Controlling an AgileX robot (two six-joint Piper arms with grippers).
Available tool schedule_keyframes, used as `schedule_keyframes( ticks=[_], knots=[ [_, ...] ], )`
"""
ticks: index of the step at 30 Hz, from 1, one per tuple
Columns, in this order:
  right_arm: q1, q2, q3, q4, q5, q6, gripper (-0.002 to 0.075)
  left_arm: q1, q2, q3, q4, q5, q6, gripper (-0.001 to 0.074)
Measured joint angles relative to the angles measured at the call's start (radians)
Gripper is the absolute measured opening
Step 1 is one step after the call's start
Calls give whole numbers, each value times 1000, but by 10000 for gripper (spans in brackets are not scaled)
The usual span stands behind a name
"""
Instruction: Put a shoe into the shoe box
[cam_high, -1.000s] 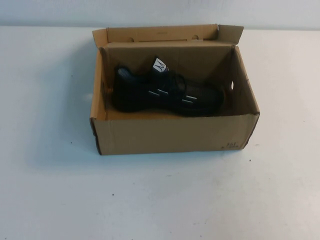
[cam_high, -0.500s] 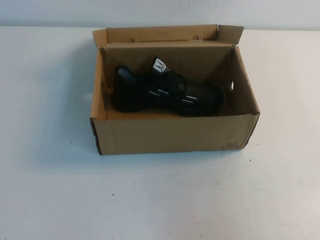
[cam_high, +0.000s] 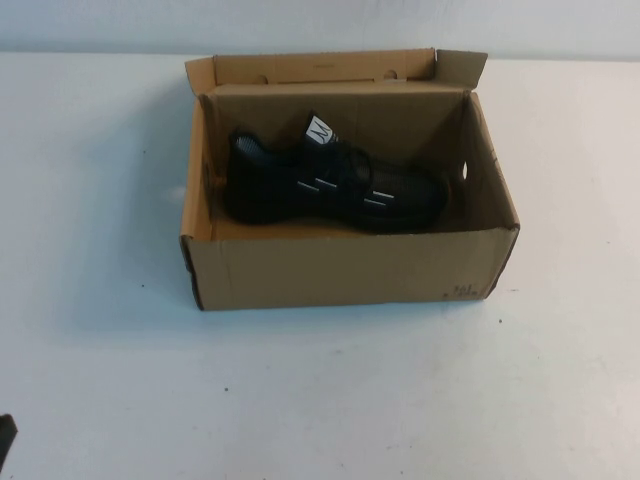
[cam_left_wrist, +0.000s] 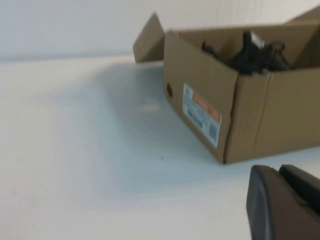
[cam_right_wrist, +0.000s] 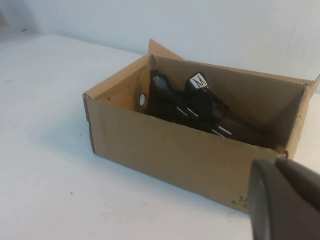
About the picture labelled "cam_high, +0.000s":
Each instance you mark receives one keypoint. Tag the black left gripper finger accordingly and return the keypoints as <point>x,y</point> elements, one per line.
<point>7,434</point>

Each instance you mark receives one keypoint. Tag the black knit sneaker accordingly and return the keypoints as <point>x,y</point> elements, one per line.
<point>280,200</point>

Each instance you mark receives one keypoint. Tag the brown cardboard shoe box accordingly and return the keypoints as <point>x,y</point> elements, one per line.
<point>325,275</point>

